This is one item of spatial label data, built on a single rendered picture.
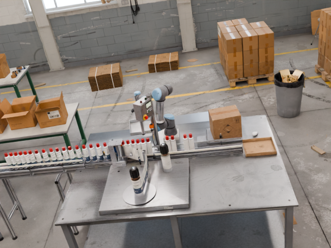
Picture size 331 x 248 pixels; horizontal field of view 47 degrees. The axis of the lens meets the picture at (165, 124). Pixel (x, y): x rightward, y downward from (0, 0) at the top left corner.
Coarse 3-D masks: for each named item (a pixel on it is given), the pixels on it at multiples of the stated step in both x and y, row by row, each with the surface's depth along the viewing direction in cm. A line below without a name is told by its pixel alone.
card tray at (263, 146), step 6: (252, 138) 401; (258, 138) 400; (264, 138) 400; (270, 138) 400; (246, 144) 400; (252, 144) 398; (258, 144) 397; (264, 144) 395; (270, 144) 393; (246, 150) 391; (252, 150) 389; (258, 150) 388; (264, 150) 386; (270, 150) 385; (246, 156) 382
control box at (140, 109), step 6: (144, 96) 386; (138, 102) 376; (144, 102) 376; (138, 108) 374; (144, 108) 377; (138, 114) 378; (144, 114) 378; (150, 114) 386; (138, 120) 383; (144, 120) 380
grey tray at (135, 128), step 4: (132, 120) 448; (148, 120) 451; (132, 124) 449; (136, 124) 448; (144, 124) 447; (148, 124) 446; (132, 128) 445; (136, 128) 444; (140, 128) 443; (144, 128) 443; (148, 128) 442; (132, 132) 435; (136, 132) 435; (140, 132) 436; (148, 132) 437; (152, 132) 438
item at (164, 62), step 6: (162, 54) 845; (168, 54) 840; (174, 54) 835; (150, 60) 827; (156, 60) 822; (162, 60) 816; (168, 60) 810; (174, 60) 803; (150, 66) 811; (156, 66) 810; (162, 66) 809; (168, 66) 809; (174, 66) 809; (150, 72) 818; (156, 72) 816
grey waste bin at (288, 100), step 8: (280, 88) 564; (288, 88) 556; (296, 88) 556; (280, 96) 573; (288, 96) 565; (296, 96) 564; (280, 104) 581; (288, 104) 572; (296, 104) 572; (280, 112) 588; (288, 112) 580; (296, 112) 580
